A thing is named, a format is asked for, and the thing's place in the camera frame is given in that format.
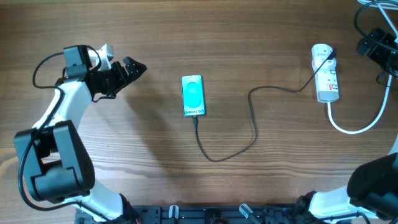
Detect black USB charging cable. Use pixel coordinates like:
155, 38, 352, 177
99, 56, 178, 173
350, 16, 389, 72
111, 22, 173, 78
192, 47, 338, 163

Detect blue Galaxy smartphone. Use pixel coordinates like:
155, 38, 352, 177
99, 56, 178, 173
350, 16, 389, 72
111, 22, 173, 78
181, 75, 206, 116

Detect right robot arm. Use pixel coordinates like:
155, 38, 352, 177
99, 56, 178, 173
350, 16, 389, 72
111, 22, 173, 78
291, 28, 397, 223

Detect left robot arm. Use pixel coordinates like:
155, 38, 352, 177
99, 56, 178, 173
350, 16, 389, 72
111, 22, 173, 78
14, 44, 147, 223

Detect white USB charger plug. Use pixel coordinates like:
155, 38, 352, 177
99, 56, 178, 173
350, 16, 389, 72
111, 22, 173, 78
312, 55, 336, 71

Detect white power strip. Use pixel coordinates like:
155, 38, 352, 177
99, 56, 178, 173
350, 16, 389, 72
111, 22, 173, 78
312, 44, 340, 103

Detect white cables at corner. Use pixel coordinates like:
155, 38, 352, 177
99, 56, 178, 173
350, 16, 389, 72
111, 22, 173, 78
356, 0, 398, 11

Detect white power strip cord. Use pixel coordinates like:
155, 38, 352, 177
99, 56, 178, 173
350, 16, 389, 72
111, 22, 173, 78
326, 0, 398, 135

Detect black left camera cable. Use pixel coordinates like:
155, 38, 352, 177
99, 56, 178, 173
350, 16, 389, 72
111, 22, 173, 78
17, 45, 125, 223

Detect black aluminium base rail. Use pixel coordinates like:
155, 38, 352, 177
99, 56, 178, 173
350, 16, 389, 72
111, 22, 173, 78
74, 203, 352, 224

